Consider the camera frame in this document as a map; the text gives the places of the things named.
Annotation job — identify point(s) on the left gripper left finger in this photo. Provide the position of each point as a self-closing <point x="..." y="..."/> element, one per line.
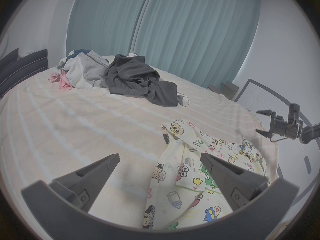
<point x="72" y="190"/>

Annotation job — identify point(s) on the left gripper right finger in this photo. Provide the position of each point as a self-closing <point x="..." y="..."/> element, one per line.
<point x="247" y="187"/>

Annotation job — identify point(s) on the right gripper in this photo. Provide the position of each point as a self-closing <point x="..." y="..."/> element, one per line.
<point x="280" y="127"/>

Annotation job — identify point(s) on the white printed pyjama top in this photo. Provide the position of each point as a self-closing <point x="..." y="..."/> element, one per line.
<point x="190" y="189"/>

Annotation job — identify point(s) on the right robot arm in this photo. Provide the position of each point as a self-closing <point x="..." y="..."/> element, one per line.
<point x="308" y="134"/>

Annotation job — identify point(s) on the pile of clothes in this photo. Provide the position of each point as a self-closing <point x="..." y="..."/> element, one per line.
<point x="80" y="74"/>

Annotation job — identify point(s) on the grey bedside table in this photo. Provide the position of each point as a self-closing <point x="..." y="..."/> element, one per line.
<point x="222" y="90"/>

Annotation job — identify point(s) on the bed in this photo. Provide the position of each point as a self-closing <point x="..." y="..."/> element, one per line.
<point x="87" y="124"/>

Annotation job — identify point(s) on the grey garment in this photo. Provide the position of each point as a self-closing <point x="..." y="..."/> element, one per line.
<point x="183" y="100"/>

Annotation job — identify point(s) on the blue-green curtain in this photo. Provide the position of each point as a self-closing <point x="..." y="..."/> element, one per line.
<point x="195" y="34"/>
<point x="105" y="19"/>

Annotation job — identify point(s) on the black garment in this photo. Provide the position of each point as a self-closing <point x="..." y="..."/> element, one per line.
<point x="130" y="76"/>

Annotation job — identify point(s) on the dark chest of drawers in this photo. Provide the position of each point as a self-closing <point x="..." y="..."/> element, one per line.
<point x="22" y="69"/>

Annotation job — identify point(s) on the white crumpled cloth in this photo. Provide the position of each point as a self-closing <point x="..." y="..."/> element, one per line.
<point x="26" y="54"/>

